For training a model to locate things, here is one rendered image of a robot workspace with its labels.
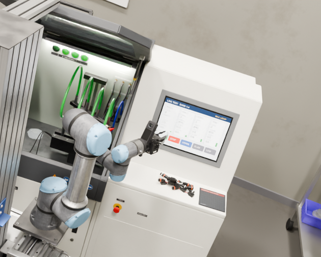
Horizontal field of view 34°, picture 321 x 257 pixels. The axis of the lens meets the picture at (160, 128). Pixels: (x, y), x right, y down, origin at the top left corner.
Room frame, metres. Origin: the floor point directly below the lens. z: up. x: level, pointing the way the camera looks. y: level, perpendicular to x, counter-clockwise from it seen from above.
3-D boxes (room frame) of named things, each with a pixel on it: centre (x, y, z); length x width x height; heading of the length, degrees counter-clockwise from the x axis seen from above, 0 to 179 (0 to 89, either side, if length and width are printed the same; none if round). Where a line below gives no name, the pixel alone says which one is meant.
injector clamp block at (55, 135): (2.57, 0.43, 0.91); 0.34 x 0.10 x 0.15; 92
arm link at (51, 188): (1.79, 0.36, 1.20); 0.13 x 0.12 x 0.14; 59
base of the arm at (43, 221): (1.80, 0.37, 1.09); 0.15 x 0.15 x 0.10
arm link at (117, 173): (1.96, 0.13, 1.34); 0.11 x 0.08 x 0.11; 59
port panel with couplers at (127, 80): (2.84, 0.31, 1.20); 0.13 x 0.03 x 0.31; 92
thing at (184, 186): (2.44, -0.20, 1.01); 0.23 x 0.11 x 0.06; 92
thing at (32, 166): (2.33, 0.54, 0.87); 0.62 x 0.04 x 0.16; 92
